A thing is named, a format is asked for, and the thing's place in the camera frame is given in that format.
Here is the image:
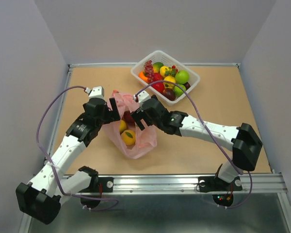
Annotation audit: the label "purple grape bunch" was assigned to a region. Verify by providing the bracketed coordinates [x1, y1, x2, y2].
[144, 60, 154, 83]

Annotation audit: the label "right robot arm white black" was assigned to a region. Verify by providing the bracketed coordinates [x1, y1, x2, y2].
[131, 91, 262, 189]

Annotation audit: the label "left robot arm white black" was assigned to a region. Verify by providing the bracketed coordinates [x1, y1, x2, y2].
[16, 98, 120, 225]

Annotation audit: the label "small dark plum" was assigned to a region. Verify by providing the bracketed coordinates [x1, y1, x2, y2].
[183, 82, 191, 91]

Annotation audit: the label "yellow round fruit in bag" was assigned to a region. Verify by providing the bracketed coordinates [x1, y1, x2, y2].
[119, 120, 127, 134]

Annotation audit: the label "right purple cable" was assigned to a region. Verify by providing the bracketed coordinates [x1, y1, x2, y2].
[134, 81, 253, 210]

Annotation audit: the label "white plastic basket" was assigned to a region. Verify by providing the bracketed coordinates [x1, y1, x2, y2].
[130, 50, 200, 106]

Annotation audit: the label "dark red apple in bag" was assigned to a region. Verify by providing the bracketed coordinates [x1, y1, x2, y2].
[123, 111, 135, 124]

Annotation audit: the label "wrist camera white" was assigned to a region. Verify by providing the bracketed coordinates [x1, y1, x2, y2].
[85, 86, 104, 99]
[133, 91, 151, 107]

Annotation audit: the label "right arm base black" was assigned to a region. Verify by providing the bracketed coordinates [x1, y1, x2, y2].
[195, 162, 243, 208]

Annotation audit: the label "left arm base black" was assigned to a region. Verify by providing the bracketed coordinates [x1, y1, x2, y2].
[78, 177, 114, 210]

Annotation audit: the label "pink plastic bag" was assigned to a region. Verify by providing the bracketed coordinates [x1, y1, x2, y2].
[102, 90, 157, 159]

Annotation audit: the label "dark purple plum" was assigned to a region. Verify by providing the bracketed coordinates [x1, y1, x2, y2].
[162, 88, 176, 101]

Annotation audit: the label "small green apple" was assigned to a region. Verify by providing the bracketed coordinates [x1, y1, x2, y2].
[174, 84, 186, 97]

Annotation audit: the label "yellow bell pepper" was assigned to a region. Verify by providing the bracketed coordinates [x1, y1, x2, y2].
[163, 76, 176, 89]

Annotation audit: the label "aluminium front rail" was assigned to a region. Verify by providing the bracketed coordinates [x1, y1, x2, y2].
[29, 173, 288, 195]

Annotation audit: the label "orange tangerine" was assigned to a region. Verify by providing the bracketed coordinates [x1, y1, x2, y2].
[138, 71, 149, 83]

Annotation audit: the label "purple cable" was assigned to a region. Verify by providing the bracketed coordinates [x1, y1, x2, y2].
[35, 85, 119, 211]
[134, 81, 253, 210]

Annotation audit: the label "large green apple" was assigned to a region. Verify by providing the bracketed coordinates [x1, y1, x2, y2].
[175, 70, 190, 84]

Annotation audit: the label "green yellow mango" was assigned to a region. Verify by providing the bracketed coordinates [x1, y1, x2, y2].
[152, 62, 164, 73]

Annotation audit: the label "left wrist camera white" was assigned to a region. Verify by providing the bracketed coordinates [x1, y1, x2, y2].
[85, 86, 104, 99]

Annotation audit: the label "red strawberry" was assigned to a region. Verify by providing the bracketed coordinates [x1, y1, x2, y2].
[153, 73, 163, 82]

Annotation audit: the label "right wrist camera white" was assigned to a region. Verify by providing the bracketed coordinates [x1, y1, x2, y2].
[133, 91, 151, 107]

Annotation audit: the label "red cherries with leaves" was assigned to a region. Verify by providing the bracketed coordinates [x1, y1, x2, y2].
[164, 66, 178, 77]

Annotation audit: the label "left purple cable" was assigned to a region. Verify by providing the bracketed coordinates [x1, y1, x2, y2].
[35, 85, 119, 211]

